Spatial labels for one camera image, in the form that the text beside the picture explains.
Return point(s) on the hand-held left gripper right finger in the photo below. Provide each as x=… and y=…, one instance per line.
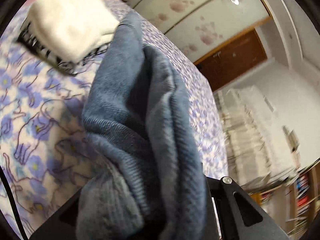
x=226, y=190

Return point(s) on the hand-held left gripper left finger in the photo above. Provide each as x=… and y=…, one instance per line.
x=50, y=230

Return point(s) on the blue denim jacket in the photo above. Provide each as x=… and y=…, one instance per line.
x=140, y=130

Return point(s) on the lace-covered furniture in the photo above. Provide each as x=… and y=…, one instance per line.
x=250, y=130

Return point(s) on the wooden bookshelf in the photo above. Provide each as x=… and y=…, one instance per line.
x=300, y=192

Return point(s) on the purple floral blanket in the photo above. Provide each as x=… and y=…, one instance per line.
x=37, y=117

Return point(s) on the brown wooden door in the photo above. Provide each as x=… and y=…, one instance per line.
x=232, y=60

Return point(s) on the floral sliding wardrobe doors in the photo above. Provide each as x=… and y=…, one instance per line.
x=200, y=17

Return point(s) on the black and white printed garment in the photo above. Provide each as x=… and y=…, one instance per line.
x=32, y=42

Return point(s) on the folded white fleece garment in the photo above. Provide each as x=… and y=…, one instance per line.
x=72, y=22

